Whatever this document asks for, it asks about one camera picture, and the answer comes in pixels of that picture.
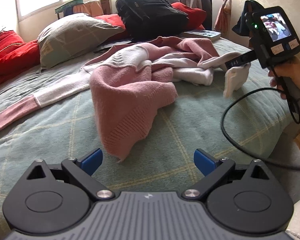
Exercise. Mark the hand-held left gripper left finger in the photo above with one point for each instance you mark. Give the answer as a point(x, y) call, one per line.
point(91, 161)

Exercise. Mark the grey green pillow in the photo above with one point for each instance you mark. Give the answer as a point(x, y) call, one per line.
point(72, 37)

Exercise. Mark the green plaid bed blanket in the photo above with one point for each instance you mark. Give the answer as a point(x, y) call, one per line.
point(190, 120)

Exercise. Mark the cardboard box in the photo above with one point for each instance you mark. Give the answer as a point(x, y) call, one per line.
point(95, 7)

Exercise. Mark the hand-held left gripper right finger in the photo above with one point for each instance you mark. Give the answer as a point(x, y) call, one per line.
point(205, 161)

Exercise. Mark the paperback book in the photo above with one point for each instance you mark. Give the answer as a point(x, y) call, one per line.
point(202, 33)

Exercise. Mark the black backpack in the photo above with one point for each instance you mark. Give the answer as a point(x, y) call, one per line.
point(150, 15)

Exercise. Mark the red pillow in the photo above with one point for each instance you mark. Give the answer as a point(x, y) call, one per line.
point(10, 55)

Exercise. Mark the black hanging jacket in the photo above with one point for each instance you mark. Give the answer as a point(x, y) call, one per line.
point(206, 5)

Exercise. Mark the red cushion behind backpack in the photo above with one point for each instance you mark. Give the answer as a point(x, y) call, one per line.
point(190, 13)

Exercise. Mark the orange curtain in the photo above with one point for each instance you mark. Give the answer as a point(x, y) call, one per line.
point(223, 12)

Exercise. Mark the pink and white sweater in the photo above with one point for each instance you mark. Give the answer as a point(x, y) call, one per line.
point(130, 92)

